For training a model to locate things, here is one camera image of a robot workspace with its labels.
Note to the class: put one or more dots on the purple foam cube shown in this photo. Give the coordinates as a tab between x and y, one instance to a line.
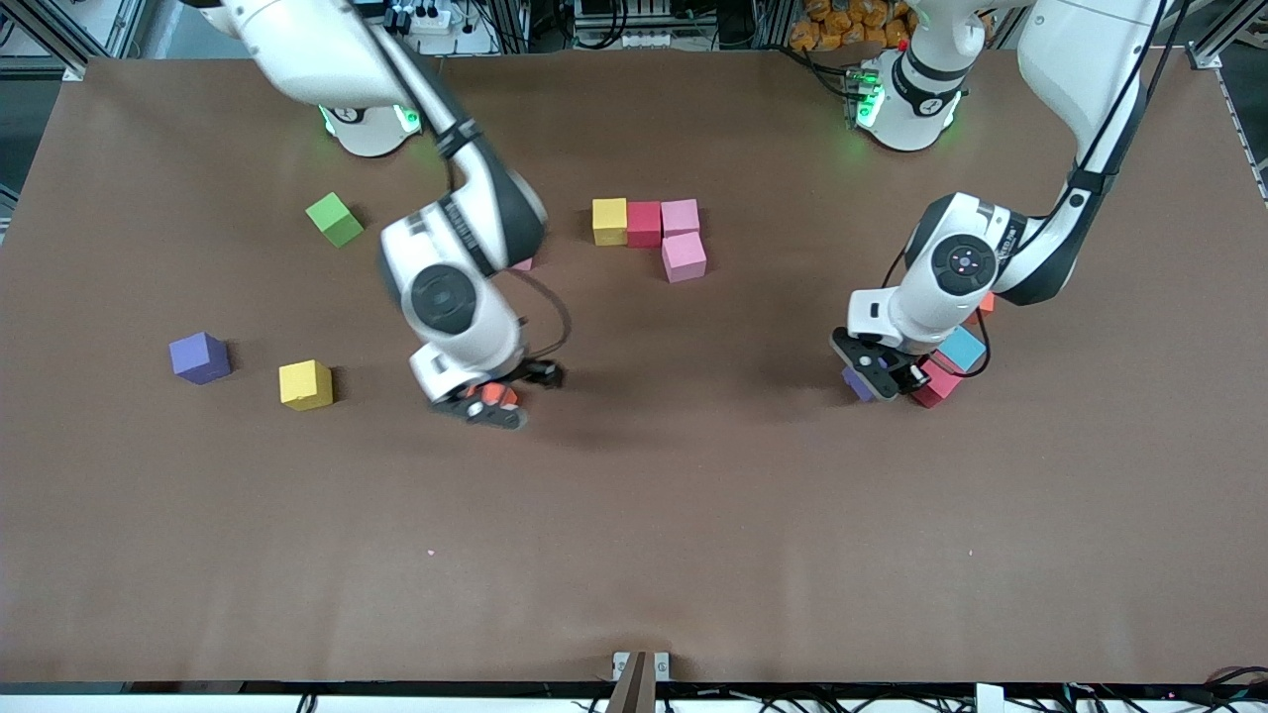
857	386
199	357

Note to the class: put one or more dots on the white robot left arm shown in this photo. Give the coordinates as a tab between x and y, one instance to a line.
966	262

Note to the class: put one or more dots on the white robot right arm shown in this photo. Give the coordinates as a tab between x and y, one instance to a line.
446	297

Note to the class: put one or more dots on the crimson foam cube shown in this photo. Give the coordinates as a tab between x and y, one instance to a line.
644	224
941	386

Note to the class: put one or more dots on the aluminium frame post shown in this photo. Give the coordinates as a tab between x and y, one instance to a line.
507	25
773	22

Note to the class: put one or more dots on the white power strip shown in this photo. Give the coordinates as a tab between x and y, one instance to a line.
428	18

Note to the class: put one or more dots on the orange mesh bag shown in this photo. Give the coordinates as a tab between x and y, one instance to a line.
847	25

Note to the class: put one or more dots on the green foam cube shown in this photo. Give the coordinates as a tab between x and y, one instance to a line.
335	220

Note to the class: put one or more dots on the white electrical box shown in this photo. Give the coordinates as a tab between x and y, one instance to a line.
634	39

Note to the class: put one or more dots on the orange foam cube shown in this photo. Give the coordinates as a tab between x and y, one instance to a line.
502	396
987	302

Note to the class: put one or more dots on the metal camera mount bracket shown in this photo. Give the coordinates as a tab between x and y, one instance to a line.
639	673

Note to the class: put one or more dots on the light blue foam cube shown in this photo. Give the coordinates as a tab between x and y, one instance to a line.
966	349

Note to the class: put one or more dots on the yellow foam cube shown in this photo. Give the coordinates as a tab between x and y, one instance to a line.
609	221
305	384

